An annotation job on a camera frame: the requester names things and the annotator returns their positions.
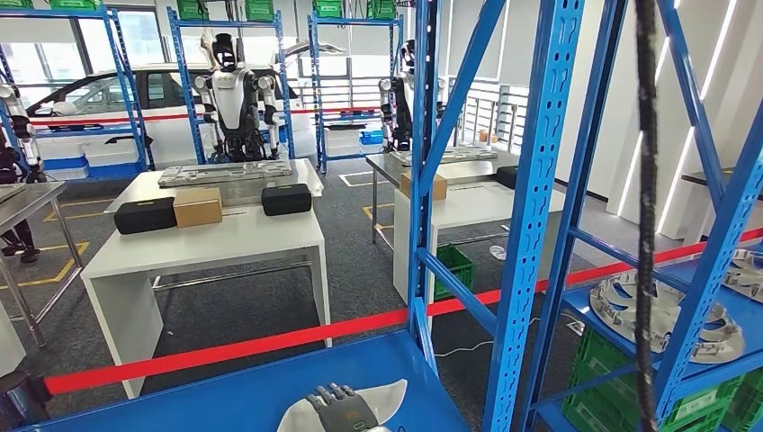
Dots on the blue steel shelf rack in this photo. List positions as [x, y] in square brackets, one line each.
[351, 21]
[226, 24]
[89, 129]
[238, 393]
[709, 280]

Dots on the brown cardboard box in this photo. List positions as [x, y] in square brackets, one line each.
[198, 207]
[404, 185]

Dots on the black case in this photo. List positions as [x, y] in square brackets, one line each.
[507, 178]
[145, 216]
[286, 200]

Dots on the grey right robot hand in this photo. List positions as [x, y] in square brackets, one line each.
[343, 411]

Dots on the grey car part panel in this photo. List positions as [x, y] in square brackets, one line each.
[465, 154]
[226, 173]

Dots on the silver wheel hubcap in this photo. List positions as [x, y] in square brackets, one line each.
[727, 346]
[748, 274]

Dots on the white car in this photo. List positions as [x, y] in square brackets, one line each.
[167, 140]

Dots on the black white humanoid robot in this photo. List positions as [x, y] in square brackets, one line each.
[15, 113]
[235, 98]
[396, 101]

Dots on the white car mirror cover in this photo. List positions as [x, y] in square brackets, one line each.
[387, 396]

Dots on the dark top table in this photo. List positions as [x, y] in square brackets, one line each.
[703, 178]

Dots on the white table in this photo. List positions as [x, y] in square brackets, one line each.
[477, 206]
[226, 238]
[9, 346]

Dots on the red barrier belt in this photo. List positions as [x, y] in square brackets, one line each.
[155, 118]
[208, 358]

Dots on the black barrier stanchion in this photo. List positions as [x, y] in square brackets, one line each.
[24, 399]

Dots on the white slatted railing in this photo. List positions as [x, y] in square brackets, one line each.
[495, 119]

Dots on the blue white storage bin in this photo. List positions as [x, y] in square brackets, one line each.
[65, 168]

